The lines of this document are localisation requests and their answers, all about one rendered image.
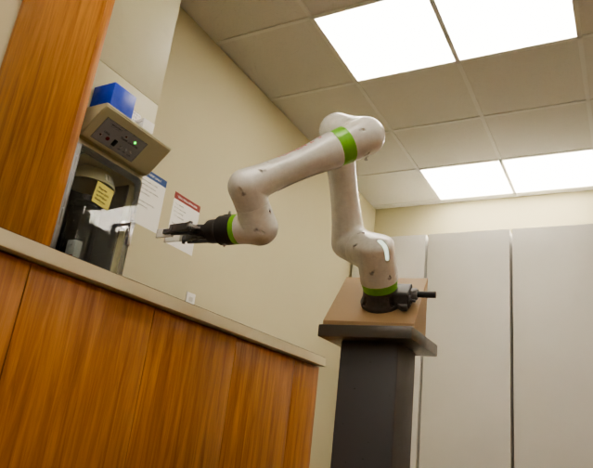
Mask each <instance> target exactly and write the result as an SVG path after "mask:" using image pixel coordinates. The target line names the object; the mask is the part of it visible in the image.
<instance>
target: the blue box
mask: <svg viewBox="0 0 593 468"><path fill-rule="evenodd" d="M135 101H136V97H135V96H134V95H132V94H131V93H130V92H128V91H127V90H126V89H124V88H123V87H122V86H121V85H119V84H118V83H116V82H115V83H111V84H104V85H101V86H98V87H95V89H94V93H93V96H92V100H91V103H90V107H92V106H96V105H99V104H103V103H109V104H110V105H111V106H113V107H114V108H116V109H117V110H118V111H120V112H122V113H123V114H124V115H126V116H127V117H128V118H130V119H131V120H132V116H133V112H134V107H135Z"/></svg>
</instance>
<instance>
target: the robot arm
mask: <svg viewBox="0 0 593 468"><path fill-rule="evenodd" d="M384 140H385V131H384V128H383V126H382V124H381V123H380V122H379V121H378V120H376V119H375V118H372V117H368V116H351V115H347V114H344V113H341V112H335V113H332V114H330V115H328V116H327V117H325V118H324V120H323V121H322V122H321V124H320V126H319V137H317V138H315V139H314V140H312V141H310V142H308V143H306V144H305V145H303V146H301V147H299V148H298V149H294V150H292V151H290V152H288V153H285V154H283V155H281V156H278V157H276V158H274V159H272V160H269V161H266V162H261V163H258V164H255V165H253V166H249V167H245V168H242V169H239V170H237V171H236V172H235V173H233V174H232V176H231V177H230V178H229V180H228V184H227V189H228V193H229V195H230V198H231V200H232V202H233V204H234V206H235V209H236V211H237V214H231V213H232V212H231V211H228V214H224V215H220V216H218V217H216V219H210V220H208V221H207V222H206V223H205V224H204V225H193V222H192V221H188V222H186V223H179V224H172V225H170V226H169V228H160V229H157V233H156V238H157V239H158V238H164V242H178V241H182V243H183V244H185V242H186V241H187V243H188V244H190V243H218V244H220V245H223V247H226V245H236V244H252V245H257V246H263V245H266V244H268V243H270V242H271V241H272V240H273V239H274V238H275V237H276V235H277V231H278V223H277V219H276V217H275V215H274V212H273V210H272V207H271V205H270V202H269V200H268V197H269V195H271V194H272V193H274V192H276V191H280V190H281V189H284V188H286V187H288V186H290V185H292V184H294V183H297V182H299V181H301V180H304V179H306V178H308V177H311V176H315V175H318V174H321V173H325V172H328V177H329V191H330V202H331V247H332V249H333V251H334V253H335V254H336V255H338V256H339V257H340V258H342V259H344V260H346V261H347V262H349V263H351V264H353V265H355V266H357V267H358V269H359V277H360V282H361V285H362V288H363V296H362V298H361V301H360V303H361V306H362V308H363V309H364V310H366V311H367V312H370V313H376V314H381V313H388V312H392V311H394V310H396V309H399V310H401V311H407V310H408V309H409V308H410V307H411V304H412V302H413V303H416V300H418V299H419V297H420V298H436V292H420V291H419V289H417V288H412V284H399V283H397V282H398V274H397V264H396V257H395V249H394V243H393V240H392V239H391V238H390V237H389V236H386V235H383V234H380V233H375V232H371V231H368V230H366V229H364V224H363V220H362V215H361V210H360V204H359V198H358V190H357V181H356V165H355V162H356V161H358V160H361V159H363V158H366V157H367V156H370V155H372V154H374V153H376V152H377V151H379V150H380V148H381V147H382V146H383V143H384Z"/></svg>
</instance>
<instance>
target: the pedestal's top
mask: <svg viewBox="0 0 593 468"><path fill-rule="evenodd" d="M318 336H319V337H321V338H323V339H325V340H327V341H329V342H331V343H333V344H335V345H337V346H339V347H341V346H342V341H366V342H396V343H399V344H401V345H403V346H404V347H406V348H407V349H409V350H411V351H412V352H414V353H415V356H424V357H437V345H436V344H435V343H434V342H432V341H431V340H430V339H428V338H427V337H426V336H424V335H423V334H422V333H421V332H419V331H418V330H416V329H415V328H414V327H412V326H381V325H331V324H319V326H318Z"/></svg>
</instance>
